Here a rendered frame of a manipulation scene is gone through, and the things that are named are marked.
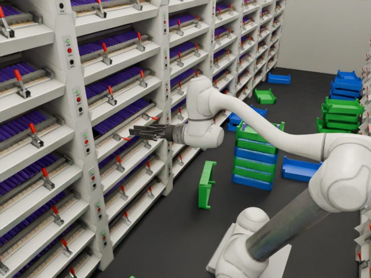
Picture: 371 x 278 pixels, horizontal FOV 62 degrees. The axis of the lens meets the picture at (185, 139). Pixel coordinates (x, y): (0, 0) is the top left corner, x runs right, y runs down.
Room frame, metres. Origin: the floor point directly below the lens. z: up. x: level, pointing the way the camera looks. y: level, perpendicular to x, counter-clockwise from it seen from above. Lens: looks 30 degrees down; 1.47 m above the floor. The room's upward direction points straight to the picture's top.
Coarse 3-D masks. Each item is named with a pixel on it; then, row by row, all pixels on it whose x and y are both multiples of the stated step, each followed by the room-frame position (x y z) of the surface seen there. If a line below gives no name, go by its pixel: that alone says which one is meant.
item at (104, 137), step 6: (144, 108) 1.66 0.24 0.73; (150, 108) 1.70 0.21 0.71; (138, 114) 1.58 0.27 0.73; (126, 120) 1.50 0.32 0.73; (132, 120) 1.53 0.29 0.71; (120, 126) 1.44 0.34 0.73; (108, 132) 1.36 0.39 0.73; (114, 132) 1.39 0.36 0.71; (120, 132) 1.41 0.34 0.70; (102, 138) 1.31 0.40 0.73; (96, 144) 1.26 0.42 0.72
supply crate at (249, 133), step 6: (240, 126) 2.01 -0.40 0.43; (246, 126) 2.06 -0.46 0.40; (276, 126) 1.99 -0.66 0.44; (282, 126) 1.96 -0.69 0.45; (240, 132) 1.90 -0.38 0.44; (246, 132) 1.88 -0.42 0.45; (252, 132) 1.87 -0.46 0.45; (246, 138) 1.88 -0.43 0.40; (252, 138) 1.86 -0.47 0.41; (258, 138) 1.85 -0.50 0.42
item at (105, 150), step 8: (144, 96) 1.79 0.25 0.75; (152, 96) 1.77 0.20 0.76; (160, 104) 1.74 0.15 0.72; (152, 112) 1.68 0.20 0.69; (160, 112) 1.71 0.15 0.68; (136, 120) 1.56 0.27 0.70; (144, 120) 1.58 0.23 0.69; (152, 120) 1.64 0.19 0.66; (128, 128) 1.47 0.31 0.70; (96, 136) 1.34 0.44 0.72; (128, 136) 1.41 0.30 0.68; (104, 144) 1.30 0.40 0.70; (112, 144) 1.32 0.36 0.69; (120, 144) 1.36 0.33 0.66; (96, 152) 1.19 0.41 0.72; (104, 152) 1.25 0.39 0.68; (112, 152) 1.31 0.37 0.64
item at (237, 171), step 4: (236, 168) 1.89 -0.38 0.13; (276, 168) 1.97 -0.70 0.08; (232, 172) 1.91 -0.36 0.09; (236, 172) 1.89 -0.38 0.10; (240, 172) 1.88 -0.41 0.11; (244, 172) 1.87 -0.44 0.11; (248, 172) 1.86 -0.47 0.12; (252, 172) 1.85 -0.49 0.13; (248, 176) 1.86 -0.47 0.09; (252, 176) 1.85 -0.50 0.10; (256, 176) 1.84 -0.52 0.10; (260, 176) 1.83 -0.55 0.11; (264, 176) 1.82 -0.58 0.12; (268, 176) 1.81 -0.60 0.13; (272, 176) 1.80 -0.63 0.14; (264, 180) 1.81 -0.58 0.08; (268, 180) 1.80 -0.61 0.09; (272, 180) 1.79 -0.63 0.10
